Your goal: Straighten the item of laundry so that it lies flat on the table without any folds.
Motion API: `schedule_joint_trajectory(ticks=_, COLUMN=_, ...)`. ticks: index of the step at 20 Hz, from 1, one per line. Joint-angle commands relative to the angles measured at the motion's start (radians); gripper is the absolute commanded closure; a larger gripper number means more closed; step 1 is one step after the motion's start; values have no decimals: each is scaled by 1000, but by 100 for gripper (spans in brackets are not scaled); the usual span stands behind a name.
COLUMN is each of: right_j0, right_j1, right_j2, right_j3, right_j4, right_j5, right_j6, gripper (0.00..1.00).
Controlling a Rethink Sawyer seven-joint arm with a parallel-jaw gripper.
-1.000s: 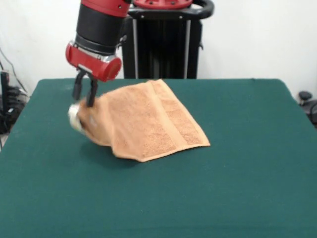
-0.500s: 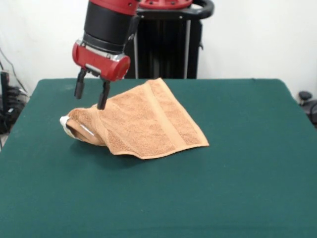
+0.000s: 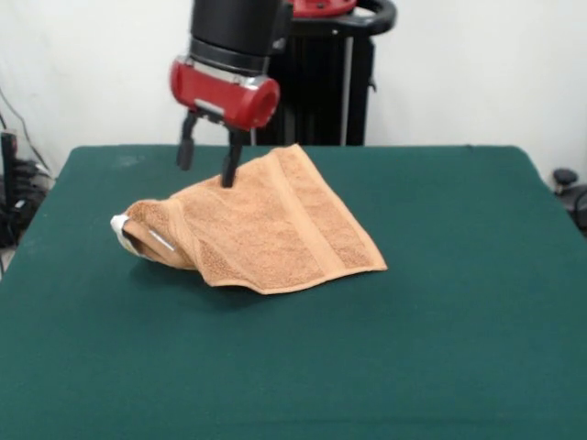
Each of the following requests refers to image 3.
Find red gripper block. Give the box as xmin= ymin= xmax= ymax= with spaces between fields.
xmin=168 ymin=54 xmax=282 ymax=189

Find tan terry towel white label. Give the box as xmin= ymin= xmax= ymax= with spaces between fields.
xmin=109 ymin=143 xmax=389 ymax=296

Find dark green table cloth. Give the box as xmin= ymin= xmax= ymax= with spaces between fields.
xmin=0 ymin=145 xmax=587 ymax=440

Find black upright box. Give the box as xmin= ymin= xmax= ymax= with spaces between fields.
xmin=0 ymin=131 xmax=20 ymax=203

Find black robot pedestal with handle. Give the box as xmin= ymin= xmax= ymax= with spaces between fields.
xmin=268 ymin=0 xmax=398 ymax=147

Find black cable bundle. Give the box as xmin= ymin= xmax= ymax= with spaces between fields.
xmin=0 ymin=158 xmax=56 ymax=248

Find thin grey wall cable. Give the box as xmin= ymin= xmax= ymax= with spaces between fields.
xmin=0 ymin=86 xmax=50 ymax=171

